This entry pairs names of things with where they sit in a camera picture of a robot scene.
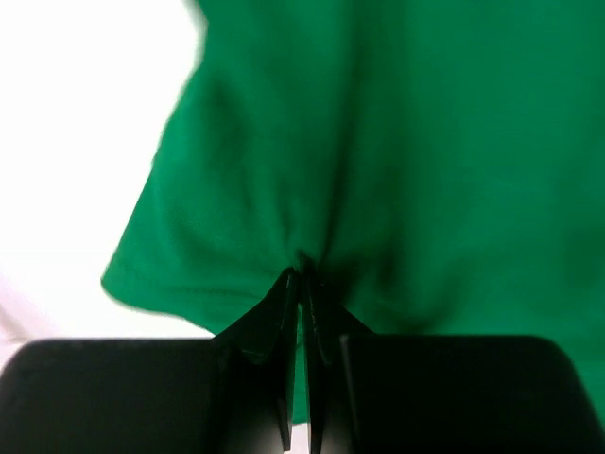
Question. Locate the green t-shirt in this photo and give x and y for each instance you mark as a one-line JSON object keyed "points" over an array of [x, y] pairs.
{"points": [[440, 164]]}

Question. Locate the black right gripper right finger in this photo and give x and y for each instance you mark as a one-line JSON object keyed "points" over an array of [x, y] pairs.
{"points": [[370, 393]]}

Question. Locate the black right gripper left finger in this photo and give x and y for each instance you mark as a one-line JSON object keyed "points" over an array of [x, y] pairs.
{"points": [[232, 393]]}

